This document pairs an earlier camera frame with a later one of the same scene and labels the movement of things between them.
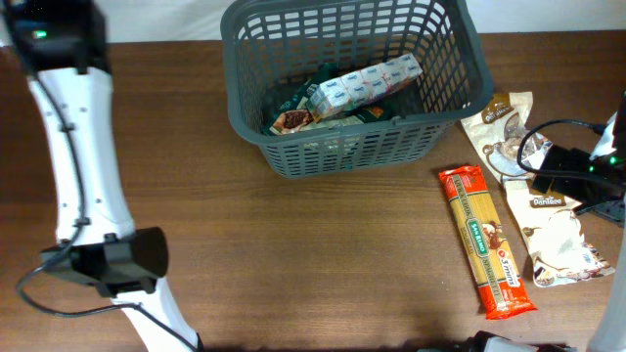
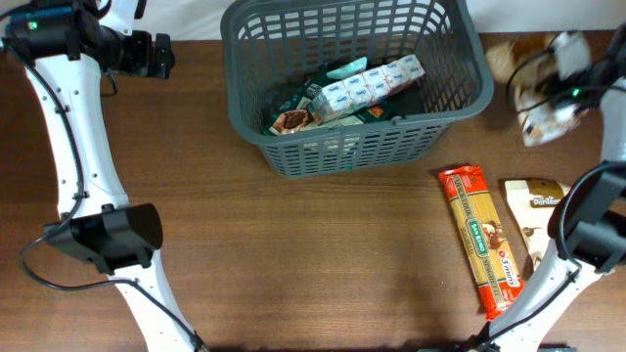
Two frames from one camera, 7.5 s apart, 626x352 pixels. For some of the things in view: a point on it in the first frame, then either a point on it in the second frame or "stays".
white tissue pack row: (351, 90) stays
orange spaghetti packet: (486, 242) stays
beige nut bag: (497, 132) → (533, 64)
